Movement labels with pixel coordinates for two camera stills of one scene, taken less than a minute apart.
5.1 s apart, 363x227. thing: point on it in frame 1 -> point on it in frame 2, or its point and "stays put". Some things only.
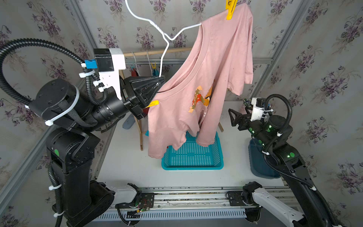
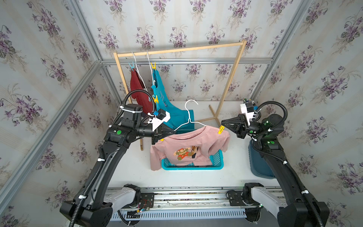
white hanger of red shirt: (135, 63) stays put
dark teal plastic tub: (259, 165) stays put
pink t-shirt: (220, 59) -> (194, 147)
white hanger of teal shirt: (147, 53) stays put
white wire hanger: (167, 38) -> (189, 120)
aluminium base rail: (179, 203) stays put
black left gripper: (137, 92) -> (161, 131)
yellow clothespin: (230, 5) -> (220, 129)
